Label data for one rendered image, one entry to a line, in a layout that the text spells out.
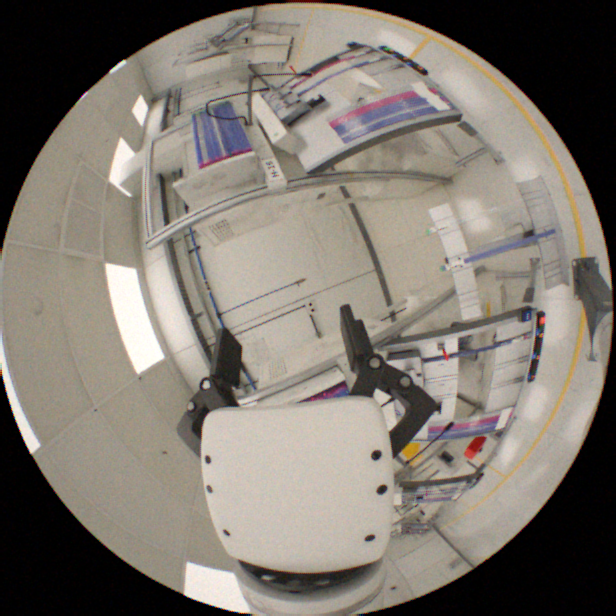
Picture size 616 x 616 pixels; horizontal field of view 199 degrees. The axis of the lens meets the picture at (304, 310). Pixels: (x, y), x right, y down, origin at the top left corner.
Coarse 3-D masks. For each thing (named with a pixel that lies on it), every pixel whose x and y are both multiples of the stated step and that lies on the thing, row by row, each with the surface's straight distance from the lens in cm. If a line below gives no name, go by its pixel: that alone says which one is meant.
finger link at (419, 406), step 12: (396, 396) 11; (408, 396) 11; (420, 396) 11; (408, 408) 11; (420, 408) 11; (432, 408) 11; (408, 420) 11; (420, 420) 11; (396, 432) 11; (408, 432) 11; (396, 444) 11
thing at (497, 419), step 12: (504, 408) 112; (444, 420) 105; (456, 420) 105; (468, 420) 108; (480, 420) 111; (492, 420) 115; (504, 420) 120; (432, 432) 112; (444, 432) 113; (456, 432) 115; (468, 432) 117; (480, 432) 121
